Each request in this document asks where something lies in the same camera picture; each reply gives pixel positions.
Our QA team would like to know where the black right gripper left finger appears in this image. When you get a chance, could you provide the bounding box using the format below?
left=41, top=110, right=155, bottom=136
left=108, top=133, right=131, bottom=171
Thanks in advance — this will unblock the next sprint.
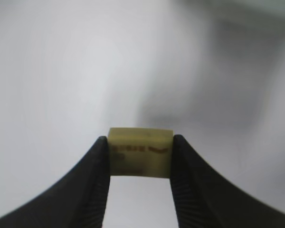
left=0, top=136, right=110, bottom=228

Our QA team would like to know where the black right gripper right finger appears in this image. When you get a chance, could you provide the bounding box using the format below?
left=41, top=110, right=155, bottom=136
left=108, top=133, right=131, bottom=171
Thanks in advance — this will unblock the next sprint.
left=170, top=135, right=285, bottom=228

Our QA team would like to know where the yellow eraser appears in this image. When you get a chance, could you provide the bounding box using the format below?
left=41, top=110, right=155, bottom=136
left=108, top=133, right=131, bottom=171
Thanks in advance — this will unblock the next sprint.
left=107, top=127, right=173, bottom=178

